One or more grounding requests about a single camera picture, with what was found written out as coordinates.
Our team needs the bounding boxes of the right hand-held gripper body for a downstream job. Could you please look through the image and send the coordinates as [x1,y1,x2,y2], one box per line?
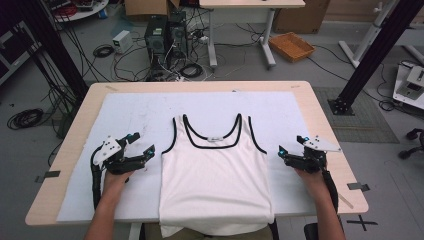
[285,135,343,175]

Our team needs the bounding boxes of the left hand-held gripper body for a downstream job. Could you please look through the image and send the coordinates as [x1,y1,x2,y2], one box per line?
[92,136,148,176]

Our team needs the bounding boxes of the white tank top black trim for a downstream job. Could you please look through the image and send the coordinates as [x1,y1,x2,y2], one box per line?
[158,113,275,239]

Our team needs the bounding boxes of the person's left hand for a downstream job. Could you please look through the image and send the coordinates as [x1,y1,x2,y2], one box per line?
[102,170,135,198]

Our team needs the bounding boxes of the person's right hand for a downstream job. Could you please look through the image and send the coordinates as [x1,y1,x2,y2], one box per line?
[294,168,332,203]

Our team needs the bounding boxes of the white foam mat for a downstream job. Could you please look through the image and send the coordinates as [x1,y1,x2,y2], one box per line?
[56,91,318,224]

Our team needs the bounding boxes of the grey tape strip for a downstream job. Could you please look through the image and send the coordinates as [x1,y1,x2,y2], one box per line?
[34,170,62,184]
[346,182,371,193]

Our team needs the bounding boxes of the grey floor mat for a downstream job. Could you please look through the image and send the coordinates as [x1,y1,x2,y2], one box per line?
[312,86,400,145]

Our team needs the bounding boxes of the black seat edge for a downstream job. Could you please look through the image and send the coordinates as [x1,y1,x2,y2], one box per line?
[303,222,320,240]

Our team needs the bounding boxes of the orange wicker basket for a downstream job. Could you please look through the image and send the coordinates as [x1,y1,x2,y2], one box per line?
[268,31,316,64]

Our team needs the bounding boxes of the person's khaki pants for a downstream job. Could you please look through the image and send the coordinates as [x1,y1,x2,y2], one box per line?
[143,222,275,240]

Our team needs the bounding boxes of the white power supply box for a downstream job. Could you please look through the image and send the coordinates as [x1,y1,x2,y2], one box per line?
[111,29,134,55]

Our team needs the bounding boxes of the black computer tower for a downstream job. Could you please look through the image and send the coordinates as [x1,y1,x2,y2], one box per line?
[144,14,168,57]
[166,10,189,58]

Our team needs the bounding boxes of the black office chair base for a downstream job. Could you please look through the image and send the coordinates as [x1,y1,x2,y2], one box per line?
[397,127,424,161]

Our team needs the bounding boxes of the white metal stand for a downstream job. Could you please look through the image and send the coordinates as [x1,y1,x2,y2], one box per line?
[338,0,401,69]

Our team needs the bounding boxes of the white device on floor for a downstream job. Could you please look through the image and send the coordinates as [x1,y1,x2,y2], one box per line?
[392,62,424,111]

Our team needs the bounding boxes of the large brown cardboard box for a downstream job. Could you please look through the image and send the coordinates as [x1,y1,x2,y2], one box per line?
[272,0,332,35]

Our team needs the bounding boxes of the open brown cardboard box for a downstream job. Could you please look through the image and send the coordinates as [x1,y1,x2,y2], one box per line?
[123,0,181,17]

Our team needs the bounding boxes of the round white table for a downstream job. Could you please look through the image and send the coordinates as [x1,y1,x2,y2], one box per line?
[49,0,110,23]

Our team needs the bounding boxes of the white-legged wooden desk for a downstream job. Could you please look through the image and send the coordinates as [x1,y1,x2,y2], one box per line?
[198,0,307,70]

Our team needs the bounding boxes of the grey equipment rack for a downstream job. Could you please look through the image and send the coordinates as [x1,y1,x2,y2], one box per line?
[0,19,42,85]

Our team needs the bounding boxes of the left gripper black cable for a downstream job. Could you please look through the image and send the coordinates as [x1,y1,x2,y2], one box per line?
[90,145,104,212]

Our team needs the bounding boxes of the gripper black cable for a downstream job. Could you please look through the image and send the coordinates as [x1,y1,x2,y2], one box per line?
[90,145,104,212]
[320,169,342,215]

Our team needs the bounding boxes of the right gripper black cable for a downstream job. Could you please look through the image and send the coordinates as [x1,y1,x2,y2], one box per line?
[320,169,342,215]

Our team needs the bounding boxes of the coiled black cable near towers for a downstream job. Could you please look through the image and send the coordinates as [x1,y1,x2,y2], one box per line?
[179,62,205,80]

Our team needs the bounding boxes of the small coiled black cable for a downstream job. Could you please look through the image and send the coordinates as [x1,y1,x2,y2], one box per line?
[92,43,115,59]

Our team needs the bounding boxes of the large coiled black cable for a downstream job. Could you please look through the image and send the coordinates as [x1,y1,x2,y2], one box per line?
[6,107,45,131]

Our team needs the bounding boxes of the black metal frame post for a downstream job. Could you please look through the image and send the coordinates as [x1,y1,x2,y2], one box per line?
[327,0,424,117]
[6,0,90,102]

